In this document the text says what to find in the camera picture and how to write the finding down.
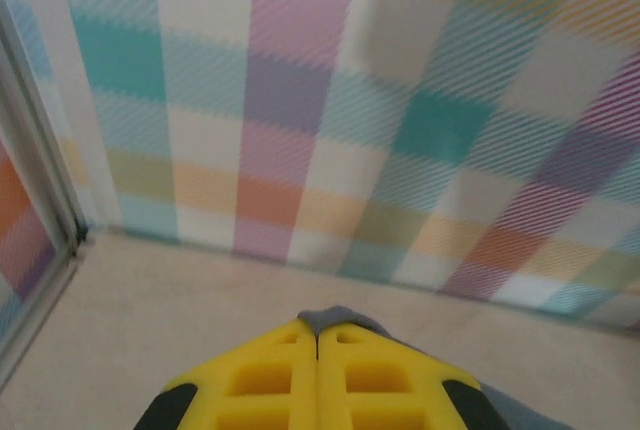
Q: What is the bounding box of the aluminium frame post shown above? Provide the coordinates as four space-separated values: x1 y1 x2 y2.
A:
0 0 95 251

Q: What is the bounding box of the grey t-shirt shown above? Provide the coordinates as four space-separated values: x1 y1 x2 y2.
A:
297 304 576 430

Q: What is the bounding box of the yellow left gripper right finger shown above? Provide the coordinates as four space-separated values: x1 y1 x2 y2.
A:
318 322 507 430

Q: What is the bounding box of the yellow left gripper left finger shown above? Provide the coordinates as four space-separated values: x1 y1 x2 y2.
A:
133 318 320 430

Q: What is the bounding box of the aluminium table side rail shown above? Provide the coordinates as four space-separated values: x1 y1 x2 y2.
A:
0 244 95 376

